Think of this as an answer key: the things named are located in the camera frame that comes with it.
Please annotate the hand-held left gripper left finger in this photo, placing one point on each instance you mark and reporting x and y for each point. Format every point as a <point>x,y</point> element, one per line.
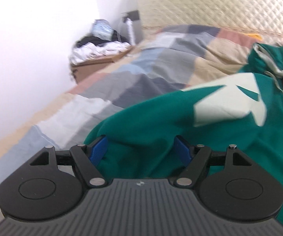
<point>98,150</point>

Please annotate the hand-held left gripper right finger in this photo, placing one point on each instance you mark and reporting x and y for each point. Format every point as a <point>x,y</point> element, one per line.
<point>182,150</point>

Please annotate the green hoodie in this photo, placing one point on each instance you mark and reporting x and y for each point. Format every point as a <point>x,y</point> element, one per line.
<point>156,120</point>

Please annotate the white clothes pile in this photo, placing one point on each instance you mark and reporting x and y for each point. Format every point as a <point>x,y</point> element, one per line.
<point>94,50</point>

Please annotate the patchwork checked quilt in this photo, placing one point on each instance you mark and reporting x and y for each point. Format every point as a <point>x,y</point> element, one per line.
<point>65,113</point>

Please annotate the wooden nightstand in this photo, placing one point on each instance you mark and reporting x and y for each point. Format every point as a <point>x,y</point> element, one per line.
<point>92,67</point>

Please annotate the dark cloth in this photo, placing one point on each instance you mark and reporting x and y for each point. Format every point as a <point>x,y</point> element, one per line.
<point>89,40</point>

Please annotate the blue face mask packet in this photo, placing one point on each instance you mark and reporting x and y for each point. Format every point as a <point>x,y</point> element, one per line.
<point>102,29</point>

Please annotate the white spray bottle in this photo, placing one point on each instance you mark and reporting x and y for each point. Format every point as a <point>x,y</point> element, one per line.
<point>131,33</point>

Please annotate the yellow cloth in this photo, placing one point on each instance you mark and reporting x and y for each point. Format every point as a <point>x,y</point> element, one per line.
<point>254,36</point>

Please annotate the cream quilted headboard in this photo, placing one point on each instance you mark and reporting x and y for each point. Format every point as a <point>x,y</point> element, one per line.
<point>217,2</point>

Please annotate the grey wall socket panel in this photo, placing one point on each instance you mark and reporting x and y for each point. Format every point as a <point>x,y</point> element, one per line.
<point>134,15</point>

